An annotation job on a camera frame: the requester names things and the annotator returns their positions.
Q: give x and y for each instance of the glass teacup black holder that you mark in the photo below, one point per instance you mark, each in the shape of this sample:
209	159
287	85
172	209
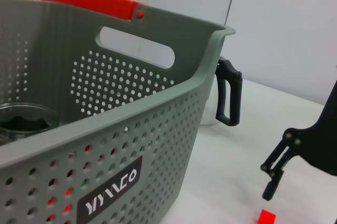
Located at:
26	124

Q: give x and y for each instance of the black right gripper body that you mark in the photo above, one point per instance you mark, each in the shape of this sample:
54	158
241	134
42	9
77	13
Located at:
326	142

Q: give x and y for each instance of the small red square brick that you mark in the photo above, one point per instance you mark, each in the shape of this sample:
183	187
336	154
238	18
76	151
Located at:
267	217

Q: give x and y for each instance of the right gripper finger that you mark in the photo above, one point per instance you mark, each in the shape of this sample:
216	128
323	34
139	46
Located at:
276	171

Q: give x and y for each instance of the grey-green perforated storage bin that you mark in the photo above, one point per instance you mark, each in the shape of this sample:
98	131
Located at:
158	129

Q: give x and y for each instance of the orange-red wedge brick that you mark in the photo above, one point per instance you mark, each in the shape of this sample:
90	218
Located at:
68	192

